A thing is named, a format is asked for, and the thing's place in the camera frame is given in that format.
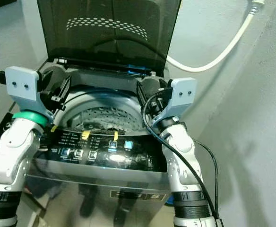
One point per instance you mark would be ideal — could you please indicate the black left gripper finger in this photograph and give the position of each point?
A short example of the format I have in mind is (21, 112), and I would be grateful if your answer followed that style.
(64, 90)

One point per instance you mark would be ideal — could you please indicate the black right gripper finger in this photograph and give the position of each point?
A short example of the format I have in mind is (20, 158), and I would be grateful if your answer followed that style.
(144, 94)

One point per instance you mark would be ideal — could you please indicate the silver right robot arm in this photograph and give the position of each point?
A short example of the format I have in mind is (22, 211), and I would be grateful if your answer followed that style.
(180, 156)

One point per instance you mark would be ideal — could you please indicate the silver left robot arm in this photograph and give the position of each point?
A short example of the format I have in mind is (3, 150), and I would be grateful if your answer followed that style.
(15, 151)

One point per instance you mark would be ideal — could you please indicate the grey top-load washing machine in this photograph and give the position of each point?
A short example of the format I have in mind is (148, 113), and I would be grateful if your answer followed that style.
(100, 187)

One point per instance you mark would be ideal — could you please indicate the yellow tape strip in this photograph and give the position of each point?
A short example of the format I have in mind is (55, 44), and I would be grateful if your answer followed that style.
(53, 128)
(116, 136)
(86, 135)

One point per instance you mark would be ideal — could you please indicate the dark tinted washer lid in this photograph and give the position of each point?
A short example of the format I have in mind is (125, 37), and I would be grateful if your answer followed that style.
(109, 49)

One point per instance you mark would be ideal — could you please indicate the black Midea washer sticker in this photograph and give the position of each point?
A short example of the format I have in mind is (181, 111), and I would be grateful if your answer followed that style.
(4, 126)

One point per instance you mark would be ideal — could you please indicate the black washer control panel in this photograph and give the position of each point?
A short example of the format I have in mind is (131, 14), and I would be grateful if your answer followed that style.
(105, 153)

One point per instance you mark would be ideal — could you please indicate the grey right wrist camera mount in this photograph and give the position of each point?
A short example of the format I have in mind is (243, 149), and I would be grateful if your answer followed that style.
(183, 97)

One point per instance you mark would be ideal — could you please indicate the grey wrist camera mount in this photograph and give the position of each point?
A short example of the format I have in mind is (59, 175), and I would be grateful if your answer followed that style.
(183, 97)
(22, 87)

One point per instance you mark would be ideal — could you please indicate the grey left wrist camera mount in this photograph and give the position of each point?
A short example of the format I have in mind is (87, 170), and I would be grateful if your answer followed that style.
(22, 87)

